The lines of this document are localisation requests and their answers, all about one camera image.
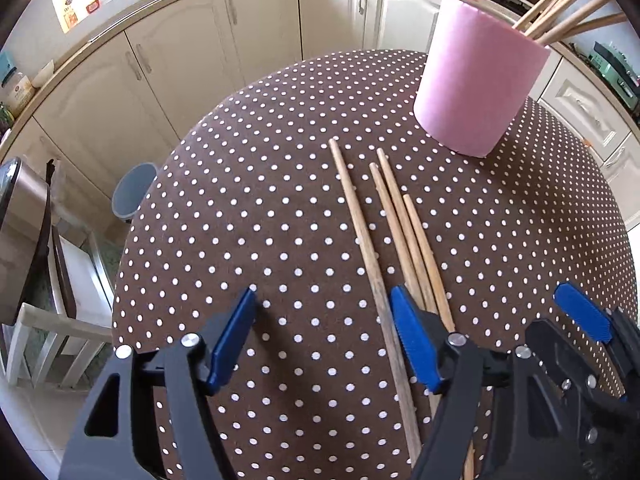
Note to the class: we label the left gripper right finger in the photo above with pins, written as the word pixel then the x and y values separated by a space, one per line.
pixel 525 438

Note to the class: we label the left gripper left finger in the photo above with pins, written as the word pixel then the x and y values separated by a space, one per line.
pixel 115 436

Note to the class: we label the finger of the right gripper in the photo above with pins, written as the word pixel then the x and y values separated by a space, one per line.
pixel 614 329
pixel 566 366

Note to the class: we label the wooden chopstick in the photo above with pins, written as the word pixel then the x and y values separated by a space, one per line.
pixel 382 304
pixel 431 266
pixel 398 237
pixel 563 28
pixel 427 301

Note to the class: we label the cream lower kitchen cabinets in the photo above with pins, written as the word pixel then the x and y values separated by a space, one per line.
pixel 145 81

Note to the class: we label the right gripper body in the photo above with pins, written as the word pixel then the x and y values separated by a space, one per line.
pixel 606 431

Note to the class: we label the white wooden chair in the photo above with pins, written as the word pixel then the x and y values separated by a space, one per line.
pixel 58 341

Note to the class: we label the grey waste bin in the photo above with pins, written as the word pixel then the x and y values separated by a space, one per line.
pixel 131 190

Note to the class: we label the green small appliance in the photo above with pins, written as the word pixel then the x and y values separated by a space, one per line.
pixel 612 66

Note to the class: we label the brown polka dot tablecloth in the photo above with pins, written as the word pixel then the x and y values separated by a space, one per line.
pixel 251 199

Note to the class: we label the pink cylindrical utensil holder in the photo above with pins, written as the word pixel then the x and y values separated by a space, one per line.
pixel 477 76

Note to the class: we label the glass jar white lid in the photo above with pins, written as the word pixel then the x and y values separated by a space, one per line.
pixel 18 91

